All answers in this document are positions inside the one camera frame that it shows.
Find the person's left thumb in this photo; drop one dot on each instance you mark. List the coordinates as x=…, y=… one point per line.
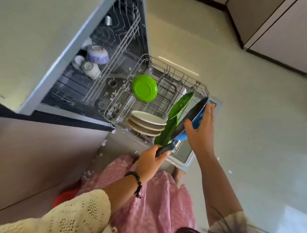
x=162, y=156

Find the blue frying pan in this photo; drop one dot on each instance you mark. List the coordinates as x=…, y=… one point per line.
x=191, y=118

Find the person's right forearm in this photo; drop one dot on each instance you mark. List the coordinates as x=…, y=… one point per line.
x=219, y=187

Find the cream knitted cardigan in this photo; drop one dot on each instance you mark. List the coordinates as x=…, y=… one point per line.
x=62, y=213

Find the pink dress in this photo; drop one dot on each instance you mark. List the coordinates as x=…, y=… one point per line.
x=153, y=199

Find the person's right thumb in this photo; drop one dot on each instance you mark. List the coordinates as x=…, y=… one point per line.
x=189, y=128

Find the red slipper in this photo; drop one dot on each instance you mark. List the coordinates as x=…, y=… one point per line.
x=63, y=198

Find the green leaf-shaped plate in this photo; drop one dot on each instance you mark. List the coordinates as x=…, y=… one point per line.
x=175, y=120

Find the white ceramic cup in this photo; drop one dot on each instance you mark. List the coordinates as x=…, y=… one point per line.
x=91, y=69
x=79, y=60

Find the beige kitchen cabinet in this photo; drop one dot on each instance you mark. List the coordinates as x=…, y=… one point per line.
x=271, y=31

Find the dishwasher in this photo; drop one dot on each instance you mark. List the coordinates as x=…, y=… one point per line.
x=91, y=60

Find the beige plate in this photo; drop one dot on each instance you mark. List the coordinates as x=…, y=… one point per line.
x=141, y=130
x=149, y=118
x=146, y=125

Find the blue patterned ceramic bowl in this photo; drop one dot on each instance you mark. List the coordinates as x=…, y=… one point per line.
x=97, y=54

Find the person's right hand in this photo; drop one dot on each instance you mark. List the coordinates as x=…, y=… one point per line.
x=201, y=139

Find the person's left hand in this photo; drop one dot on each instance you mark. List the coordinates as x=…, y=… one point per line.
x=146, y=165

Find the steel cup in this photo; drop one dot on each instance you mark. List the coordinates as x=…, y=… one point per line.
x=108, y=20

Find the person's left forearm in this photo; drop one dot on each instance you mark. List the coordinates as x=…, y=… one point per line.
x=120, y=192

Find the round green plate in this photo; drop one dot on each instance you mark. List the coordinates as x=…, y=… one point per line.
x=144, y=87

